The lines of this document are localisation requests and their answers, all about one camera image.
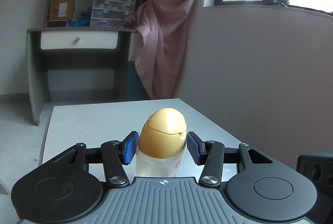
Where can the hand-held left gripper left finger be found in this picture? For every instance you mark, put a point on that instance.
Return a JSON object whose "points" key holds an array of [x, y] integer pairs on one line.
{"points": [[130, 148]]}

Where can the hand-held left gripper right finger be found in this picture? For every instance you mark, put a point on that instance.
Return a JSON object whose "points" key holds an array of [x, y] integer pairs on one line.
{"points": [[193, 148]]}

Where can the clear bottle with yellow cap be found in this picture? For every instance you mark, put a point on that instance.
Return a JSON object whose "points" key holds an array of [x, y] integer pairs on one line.
{"points": [[162, 132]]}

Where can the grey-blue bin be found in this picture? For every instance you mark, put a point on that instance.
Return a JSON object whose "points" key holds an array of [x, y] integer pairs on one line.
{"points": [[136, 80]]}

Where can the grey desk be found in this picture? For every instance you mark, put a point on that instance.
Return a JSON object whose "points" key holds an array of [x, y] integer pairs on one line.
{"points": [[35, 78]]}

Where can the pink curtain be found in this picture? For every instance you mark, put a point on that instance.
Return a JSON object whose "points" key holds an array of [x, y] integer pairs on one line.
{"points": [[166, 31]]}

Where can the white desk drawer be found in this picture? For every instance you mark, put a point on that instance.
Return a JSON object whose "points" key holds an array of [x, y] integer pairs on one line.
{"points": [[59, 40]]}

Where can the blue plastic bag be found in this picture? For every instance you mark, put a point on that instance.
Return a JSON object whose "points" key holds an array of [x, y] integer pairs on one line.
{"points": [[82, 19]]}

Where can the clear plastic drawer organizer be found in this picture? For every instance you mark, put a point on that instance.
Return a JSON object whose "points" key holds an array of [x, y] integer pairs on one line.
{"points": [[113, 6]]}

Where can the small black and white display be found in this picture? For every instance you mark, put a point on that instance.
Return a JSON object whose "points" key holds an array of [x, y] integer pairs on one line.
{"points": [[56, 24]]}

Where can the brown cardboard box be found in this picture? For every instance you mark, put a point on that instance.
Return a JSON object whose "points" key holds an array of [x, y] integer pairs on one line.
{"points": [[62, 6]]}

